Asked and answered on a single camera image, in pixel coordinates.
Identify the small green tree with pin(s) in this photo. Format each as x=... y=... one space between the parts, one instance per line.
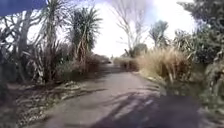
x=158 y=31

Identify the leaf-littered ground strip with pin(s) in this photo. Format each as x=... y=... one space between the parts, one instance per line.
x=33 y=100

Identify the large dry grass clump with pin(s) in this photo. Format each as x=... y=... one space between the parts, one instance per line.
x=163 y=63

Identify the bare thin tree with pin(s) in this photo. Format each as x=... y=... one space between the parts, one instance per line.
x=128 y=23

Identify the grey concrete path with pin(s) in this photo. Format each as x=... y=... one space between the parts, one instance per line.
x=110 y=96

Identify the low dark bushes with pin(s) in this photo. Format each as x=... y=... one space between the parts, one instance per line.
x=91 y=63

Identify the small dry grass clump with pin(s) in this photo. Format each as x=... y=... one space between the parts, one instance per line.
x=125 y=62

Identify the bushy cabbage tree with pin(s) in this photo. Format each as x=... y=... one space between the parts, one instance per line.
x=84 y=25

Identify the bare leaning tree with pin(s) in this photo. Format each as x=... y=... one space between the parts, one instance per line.
x=20 y=43

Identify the flax bushes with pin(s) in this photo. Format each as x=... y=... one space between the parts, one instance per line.
x=200 y=46

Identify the dark leafy tree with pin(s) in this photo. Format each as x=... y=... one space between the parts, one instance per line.
x=208 y=10

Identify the blue flag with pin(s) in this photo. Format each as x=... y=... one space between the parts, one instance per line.
x=16 y=6

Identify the tall cabbage tree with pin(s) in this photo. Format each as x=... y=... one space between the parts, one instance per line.
x=50 y=36

